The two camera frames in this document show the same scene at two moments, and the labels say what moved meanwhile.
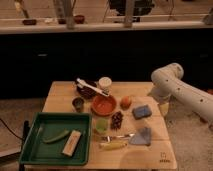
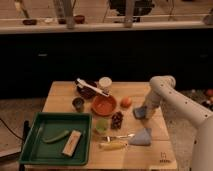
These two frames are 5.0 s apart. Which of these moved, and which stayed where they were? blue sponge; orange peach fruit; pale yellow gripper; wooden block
Moved: pale yellow gripper
Stayed: orange peach fruit; wooden block; blue sponge
